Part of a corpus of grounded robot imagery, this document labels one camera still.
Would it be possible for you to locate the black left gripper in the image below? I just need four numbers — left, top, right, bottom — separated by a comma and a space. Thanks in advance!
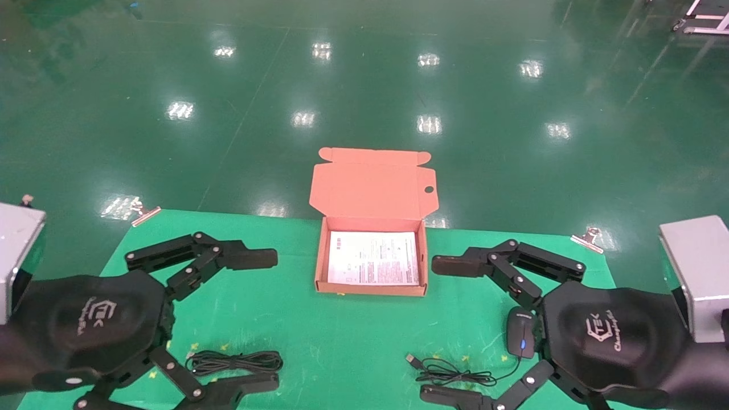
0, 231, 281, 410

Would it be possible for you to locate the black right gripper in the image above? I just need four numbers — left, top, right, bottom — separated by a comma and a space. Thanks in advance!
420, 239, 693, 410

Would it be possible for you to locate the black wired mouse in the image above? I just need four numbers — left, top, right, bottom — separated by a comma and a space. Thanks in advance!
405, 306, 538, 388

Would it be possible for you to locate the black data cable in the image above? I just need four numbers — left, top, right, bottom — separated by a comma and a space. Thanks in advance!
185, 350, 284, 377

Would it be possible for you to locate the orange cardboard box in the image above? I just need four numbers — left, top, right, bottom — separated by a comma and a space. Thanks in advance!
309, 147, 438, 297

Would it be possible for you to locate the green table mat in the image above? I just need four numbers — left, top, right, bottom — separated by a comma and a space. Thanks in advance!
17, 209, 667, 410

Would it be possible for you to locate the rose gold table clamp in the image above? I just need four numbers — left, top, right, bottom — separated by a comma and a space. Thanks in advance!
571, 227, 605, 255
130, 198, 162, 228

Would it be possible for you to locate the white printed instruction sheet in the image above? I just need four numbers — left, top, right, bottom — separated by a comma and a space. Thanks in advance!
328, 231, 420, 286

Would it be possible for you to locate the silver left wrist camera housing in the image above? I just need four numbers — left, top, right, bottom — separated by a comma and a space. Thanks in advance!
0, 195, 46, 326

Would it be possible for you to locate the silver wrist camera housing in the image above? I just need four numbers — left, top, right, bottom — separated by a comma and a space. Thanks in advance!
0, 195, 46, 326
659, 215, 729, 344

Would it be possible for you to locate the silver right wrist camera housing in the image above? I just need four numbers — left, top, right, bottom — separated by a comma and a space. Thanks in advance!
659, 215, 729, 344

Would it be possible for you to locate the white metal cart frame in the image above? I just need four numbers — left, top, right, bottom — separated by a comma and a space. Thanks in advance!
672, 0, 729, 35

